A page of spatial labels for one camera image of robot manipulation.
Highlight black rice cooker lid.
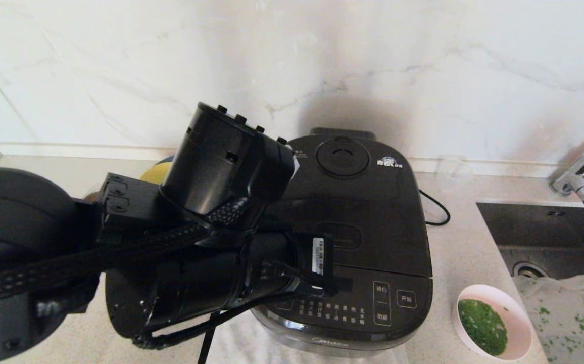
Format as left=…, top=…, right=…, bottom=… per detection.
left=259, top=128, right=433, bottom=279

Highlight chopped green vegetables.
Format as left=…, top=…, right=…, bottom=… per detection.
left=458, top=299, right=508, bottom=356

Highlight white round bowl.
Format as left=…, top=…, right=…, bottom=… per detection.
left=452, top=284, right=532, bottom=361

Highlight yellow bowl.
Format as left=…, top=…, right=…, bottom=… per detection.
left=139, top=157, right=174, bottom=186

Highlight white towel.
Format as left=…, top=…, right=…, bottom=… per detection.
left=206, top=306, right=410, bottom=364

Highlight long black strip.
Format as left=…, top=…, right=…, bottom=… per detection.
left=198, top=311, right=222, bottom=364

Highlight clear measuring cup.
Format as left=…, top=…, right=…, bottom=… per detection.
left=436, top=156, right=474, bottom=195

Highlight round sink drain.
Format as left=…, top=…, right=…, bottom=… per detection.
left=513, top=261, right=548, bottom=279

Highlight stainless steel sink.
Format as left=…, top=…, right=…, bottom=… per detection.
left=476, top=201, right=584, bottom=364

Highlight white cloth with green bits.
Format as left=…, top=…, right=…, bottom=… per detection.
left=514, top=275, right=584, bottom=364

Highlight chrome faucet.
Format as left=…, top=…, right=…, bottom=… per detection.
left=550, top=132, right=584, bottom=205

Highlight black power cable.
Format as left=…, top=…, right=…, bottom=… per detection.
left=417, top=188, right=451, bottom=226

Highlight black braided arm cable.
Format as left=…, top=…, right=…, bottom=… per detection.
left=0, top=196, right=252, bottom=310

